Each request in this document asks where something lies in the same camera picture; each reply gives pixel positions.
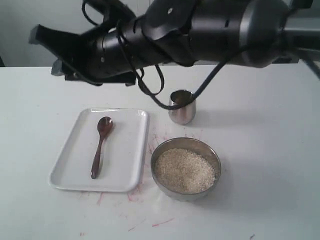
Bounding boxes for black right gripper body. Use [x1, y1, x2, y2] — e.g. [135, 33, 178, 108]
[64, 24, 155, 86]

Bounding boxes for brown wooden spoon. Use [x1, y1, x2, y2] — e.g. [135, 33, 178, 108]
[90, 116, 113, 179]

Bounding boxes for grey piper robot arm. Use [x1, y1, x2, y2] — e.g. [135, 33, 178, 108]
[29, 0, 320, 86]

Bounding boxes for small steel cup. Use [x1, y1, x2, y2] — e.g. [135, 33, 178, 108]
[168, 89, 197, 125]

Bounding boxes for steel bowl of rice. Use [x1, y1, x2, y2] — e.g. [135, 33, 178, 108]
[150, 137, 222, 202]

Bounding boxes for white rectangular tray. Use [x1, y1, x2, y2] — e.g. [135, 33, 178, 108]
[49, 108, 150, 193]

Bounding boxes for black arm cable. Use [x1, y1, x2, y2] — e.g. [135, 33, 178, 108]
[82, 0, 320, 111]

